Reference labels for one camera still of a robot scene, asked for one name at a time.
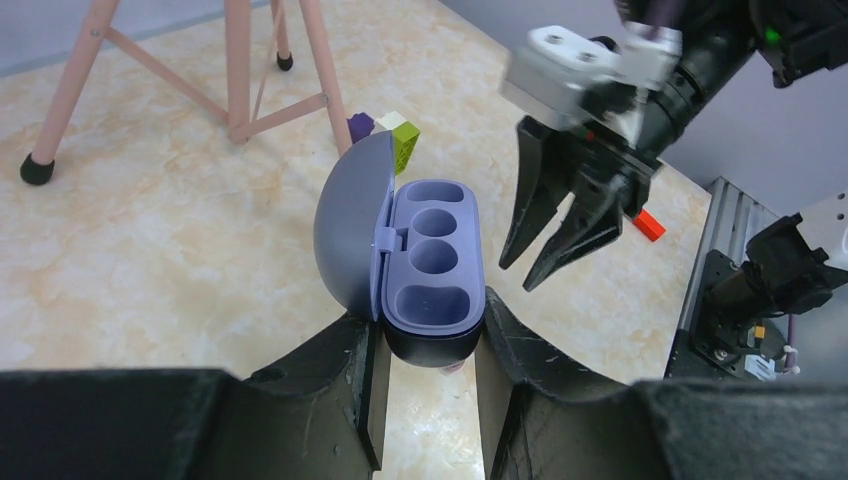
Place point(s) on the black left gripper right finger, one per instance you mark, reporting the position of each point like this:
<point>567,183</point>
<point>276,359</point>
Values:
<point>543,415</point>

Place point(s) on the pink music stand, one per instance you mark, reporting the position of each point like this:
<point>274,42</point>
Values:
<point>241,114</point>

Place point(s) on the grey blue oval case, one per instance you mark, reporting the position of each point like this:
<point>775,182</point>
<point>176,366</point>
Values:
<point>407,257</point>

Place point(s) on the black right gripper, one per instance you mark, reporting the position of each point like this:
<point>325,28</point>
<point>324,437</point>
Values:
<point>600,144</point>

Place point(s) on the purple white green toy block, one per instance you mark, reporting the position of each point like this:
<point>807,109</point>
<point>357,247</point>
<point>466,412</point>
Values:
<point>405,134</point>

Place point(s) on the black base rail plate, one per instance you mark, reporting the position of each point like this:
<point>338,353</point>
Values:
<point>726,332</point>

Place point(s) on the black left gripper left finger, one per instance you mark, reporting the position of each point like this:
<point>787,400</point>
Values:
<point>319,412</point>

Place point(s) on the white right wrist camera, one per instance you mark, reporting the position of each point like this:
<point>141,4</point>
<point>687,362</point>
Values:
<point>564,80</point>

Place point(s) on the red rectangular block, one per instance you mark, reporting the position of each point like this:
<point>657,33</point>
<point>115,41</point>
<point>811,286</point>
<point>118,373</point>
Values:
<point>648,225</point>

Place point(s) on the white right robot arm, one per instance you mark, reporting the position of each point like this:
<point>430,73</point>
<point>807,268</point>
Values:
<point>796,38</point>

